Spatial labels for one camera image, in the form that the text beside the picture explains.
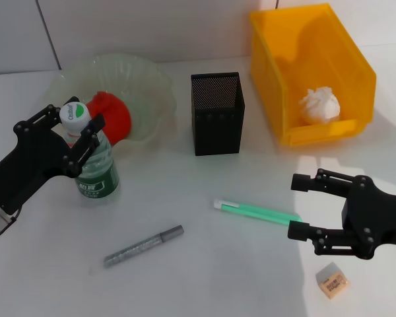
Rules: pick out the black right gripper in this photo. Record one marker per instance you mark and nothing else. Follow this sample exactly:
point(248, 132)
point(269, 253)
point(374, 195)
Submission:
point(382, 218)

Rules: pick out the black mesh pen holder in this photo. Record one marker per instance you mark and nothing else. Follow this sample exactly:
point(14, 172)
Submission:
point(217, 132)

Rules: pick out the silver glitter marker pen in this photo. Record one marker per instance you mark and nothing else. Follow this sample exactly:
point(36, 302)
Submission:
point(142, 246)

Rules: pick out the yellow plastic storage bin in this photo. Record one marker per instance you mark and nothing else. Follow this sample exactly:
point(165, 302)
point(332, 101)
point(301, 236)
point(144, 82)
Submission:
point(270, 66)

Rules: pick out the clear bottle green label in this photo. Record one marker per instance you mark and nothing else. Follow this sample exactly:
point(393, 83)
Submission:
point(99, 178)

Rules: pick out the orange eraser grey sleeve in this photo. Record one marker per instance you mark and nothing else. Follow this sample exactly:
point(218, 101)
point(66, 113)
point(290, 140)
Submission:
point(333, 280)

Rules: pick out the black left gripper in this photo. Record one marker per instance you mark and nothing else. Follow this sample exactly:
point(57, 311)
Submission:
point(29, 165)

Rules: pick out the translucent wavy fruit plate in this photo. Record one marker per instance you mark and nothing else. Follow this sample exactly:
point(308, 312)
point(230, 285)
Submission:
point(132, 79)

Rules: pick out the red-orange fruit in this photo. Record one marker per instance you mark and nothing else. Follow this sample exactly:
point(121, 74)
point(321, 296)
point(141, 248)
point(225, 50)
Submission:
point(115, 119)

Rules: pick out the green pen white cap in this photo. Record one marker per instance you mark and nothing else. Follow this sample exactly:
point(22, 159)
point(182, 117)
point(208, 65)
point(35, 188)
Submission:
point(260, 213)

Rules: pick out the white paper ball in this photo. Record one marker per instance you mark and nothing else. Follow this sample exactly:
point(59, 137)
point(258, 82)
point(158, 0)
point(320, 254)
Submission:
point(320, 105)

